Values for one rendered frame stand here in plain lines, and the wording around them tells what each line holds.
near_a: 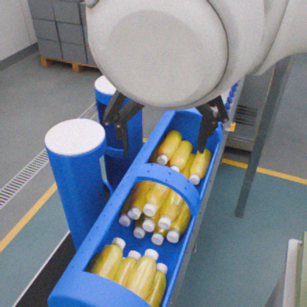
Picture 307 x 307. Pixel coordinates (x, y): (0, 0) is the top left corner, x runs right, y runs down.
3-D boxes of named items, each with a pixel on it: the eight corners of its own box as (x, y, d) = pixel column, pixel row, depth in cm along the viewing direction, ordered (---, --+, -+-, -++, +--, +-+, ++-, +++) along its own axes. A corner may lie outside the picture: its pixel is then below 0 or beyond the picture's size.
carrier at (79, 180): (91, 271, 186) (127, 244, 201) (64, 165, 129) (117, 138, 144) (66, 242, 202) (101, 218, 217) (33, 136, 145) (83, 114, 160)
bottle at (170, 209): (181, 196, 113) (167, 231, 101) (167, 186, 112) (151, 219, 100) (192, 188, 108) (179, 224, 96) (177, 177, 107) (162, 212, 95)
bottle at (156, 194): (179, 177, 107) (164, 211, 95) (167, 184, 111) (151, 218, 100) (165, 164, 105) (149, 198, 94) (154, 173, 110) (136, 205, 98)
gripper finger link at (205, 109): (170, 72, 46) (177, 67, 45) (209, 114, 53) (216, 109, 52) (173, 89, 43) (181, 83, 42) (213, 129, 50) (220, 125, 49)
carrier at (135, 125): (111, 171, 253) (104, 197, 232) (99, 72, 196) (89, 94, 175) (145, 173, 251) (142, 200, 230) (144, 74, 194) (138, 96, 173)
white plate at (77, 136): (64, 162, 129) (64, 164, 129) (116, 136, 143) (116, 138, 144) (33, 133, 144) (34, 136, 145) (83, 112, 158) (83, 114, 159)
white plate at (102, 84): (100, 71, 195) (100, 73, 196) (90, 92, 174) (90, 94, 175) (143, 72, 193) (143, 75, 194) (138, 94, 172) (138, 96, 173)
